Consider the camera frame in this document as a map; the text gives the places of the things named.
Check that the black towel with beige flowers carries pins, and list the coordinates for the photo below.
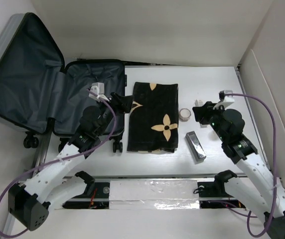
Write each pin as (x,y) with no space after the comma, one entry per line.
(153,120)

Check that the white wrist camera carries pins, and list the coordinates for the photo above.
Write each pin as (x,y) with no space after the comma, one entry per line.
(225,100)
(97,92)

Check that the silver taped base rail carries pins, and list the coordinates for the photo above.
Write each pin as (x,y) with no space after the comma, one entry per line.
(154,194)

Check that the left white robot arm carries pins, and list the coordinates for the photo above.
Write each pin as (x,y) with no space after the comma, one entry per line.
(31,202)

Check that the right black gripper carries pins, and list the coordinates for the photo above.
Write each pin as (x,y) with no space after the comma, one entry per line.
(206,111)

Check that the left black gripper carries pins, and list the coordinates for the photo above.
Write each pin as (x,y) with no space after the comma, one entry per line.
(124,102)

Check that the small round pink jar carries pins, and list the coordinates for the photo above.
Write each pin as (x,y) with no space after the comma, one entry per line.
(184,114)

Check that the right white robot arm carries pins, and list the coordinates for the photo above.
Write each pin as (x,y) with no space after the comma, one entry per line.
(267,200)

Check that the grey hard-shell suitcase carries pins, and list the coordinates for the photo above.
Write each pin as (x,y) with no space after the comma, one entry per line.
(39,92)

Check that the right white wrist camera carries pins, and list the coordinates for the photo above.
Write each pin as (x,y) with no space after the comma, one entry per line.
(225,100)

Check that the dark glossy rectangular box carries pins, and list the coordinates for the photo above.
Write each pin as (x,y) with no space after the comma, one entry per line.
(195,146)

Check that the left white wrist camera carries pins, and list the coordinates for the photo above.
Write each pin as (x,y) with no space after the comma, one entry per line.
(97,92)

